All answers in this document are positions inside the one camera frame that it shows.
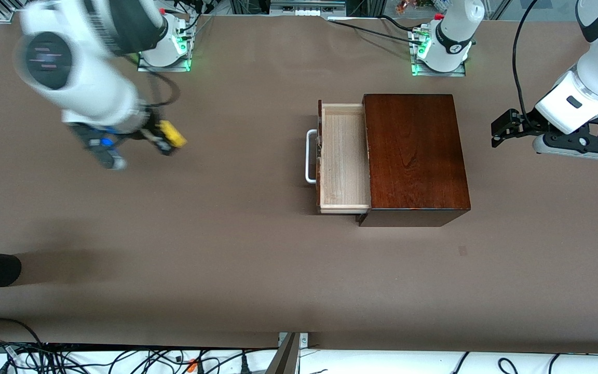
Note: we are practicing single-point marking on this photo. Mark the yellow block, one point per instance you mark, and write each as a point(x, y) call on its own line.
point(173, 135)

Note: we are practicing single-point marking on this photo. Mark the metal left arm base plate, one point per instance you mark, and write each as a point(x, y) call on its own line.
point(444, 74)

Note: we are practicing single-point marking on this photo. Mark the dark camera mount post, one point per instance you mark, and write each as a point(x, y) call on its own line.
point(284, 358)

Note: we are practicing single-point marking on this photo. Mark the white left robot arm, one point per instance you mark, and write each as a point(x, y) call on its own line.
point(589, 93)

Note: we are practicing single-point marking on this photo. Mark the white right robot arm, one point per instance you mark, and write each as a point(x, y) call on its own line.
point(86, 88)

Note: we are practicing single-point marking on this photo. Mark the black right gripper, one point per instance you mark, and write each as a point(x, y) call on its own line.
point(149, 130)

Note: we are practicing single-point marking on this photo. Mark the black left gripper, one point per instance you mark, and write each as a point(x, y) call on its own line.
point(526, 123)

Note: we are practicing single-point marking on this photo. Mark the white power strip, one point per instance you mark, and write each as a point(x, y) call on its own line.
point(307, 11)

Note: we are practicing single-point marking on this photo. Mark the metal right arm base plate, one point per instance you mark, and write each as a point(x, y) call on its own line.
point(169, 67)

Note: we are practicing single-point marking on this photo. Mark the dark brown wooden cabinet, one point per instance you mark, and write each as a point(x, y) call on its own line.
point(418, 156)

